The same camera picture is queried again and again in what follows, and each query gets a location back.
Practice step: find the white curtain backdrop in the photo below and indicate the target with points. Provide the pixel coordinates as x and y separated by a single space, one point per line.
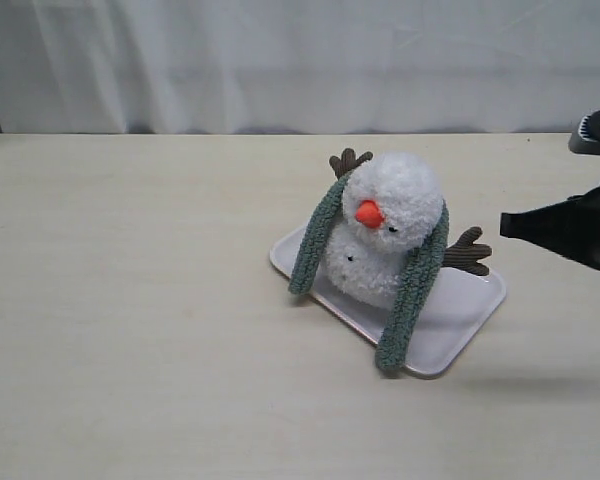
313 67

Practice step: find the green knitted scarf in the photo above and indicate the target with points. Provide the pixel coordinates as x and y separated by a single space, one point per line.
416 277

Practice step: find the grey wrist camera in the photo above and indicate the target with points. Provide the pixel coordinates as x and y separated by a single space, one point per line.
585 139

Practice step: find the white plastic tray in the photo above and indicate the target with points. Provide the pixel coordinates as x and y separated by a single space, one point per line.
458 306

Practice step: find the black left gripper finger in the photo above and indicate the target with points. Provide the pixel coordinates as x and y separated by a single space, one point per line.
570 229

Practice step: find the white plush snowman green scarf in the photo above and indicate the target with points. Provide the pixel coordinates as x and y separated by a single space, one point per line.
390 205

